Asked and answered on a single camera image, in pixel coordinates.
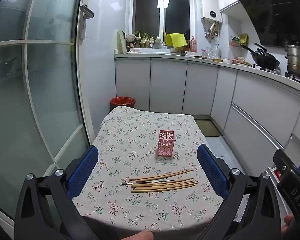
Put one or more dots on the wooden chopping board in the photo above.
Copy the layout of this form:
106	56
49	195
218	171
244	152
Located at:
241	62

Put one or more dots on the white water heater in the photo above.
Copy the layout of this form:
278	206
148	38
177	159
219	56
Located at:
211	5

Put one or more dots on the white kitchen countertop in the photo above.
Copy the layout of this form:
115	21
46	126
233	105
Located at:
145	54

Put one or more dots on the black chopstick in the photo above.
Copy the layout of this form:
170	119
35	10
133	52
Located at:
127	184

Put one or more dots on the orange food packet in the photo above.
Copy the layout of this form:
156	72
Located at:
235	42

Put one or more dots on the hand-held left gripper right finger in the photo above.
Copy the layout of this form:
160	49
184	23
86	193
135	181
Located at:
211	172

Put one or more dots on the hanging wooden rolling pin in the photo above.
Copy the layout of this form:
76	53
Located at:
211	27

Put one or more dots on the floral tablecloth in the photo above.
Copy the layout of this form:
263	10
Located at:
130	140

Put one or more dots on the pale green cutting board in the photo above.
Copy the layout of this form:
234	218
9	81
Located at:
120	42

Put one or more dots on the person's left hand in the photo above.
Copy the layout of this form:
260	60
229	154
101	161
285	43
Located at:
140	236

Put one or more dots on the pink perforated utensil holder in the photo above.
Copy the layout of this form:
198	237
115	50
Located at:
166	147

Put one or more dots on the black wok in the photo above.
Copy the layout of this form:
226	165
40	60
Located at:
265	61

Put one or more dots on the pile of bamboo chopsticks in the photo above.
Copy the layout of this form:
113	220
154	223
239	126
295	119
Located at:
165	187

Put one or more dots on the kitchen window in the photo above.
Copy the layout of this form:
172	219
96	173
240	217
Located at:
147	10

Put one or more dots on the person's right hand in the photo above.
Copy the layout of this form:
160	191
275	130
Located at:
289	220

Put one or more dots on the black range hood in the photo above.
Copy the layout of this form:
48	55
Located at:
277	17

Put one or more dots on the steel steamer pot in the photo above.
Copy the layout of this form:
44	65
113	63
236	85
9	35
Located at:
297	60

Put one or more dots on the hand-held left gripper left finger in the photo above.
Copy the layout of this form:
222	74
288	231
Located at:
82	172

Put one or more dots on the clear plastic bottle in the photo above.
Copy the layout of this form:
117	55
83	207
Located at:
216	51

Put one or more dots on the white kitchen cabinets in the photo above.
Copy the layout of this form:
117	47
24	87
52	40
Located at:
165	85

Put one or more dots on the red trash bin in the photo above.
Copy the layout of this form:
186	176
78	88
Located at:
122	102

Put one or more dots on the gas stove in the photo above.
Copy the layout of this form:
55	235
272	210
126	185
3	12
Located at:
293	77

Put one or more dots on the green food packet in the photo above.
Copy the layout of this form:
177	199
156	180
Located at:
244	38

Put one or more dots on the black spatula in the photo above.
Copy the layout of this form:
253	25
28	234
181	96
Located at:
261	48

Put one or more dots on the pink detergent bottle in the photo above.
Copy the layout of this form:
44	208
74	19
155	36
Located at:
193	45

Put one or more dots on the frosted glass sliding door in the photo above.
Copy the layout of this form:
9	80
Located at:
40	80

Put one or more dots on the yellow cloth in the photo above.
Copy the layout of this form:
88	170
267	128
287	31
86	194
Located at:
176	40

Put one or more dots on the sprouting garlic bulbs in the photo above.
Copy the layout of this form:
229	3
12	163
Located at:
143	40

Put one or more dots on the brown floor mat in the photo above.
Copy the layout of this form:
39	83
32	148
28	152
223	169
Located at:
208	128

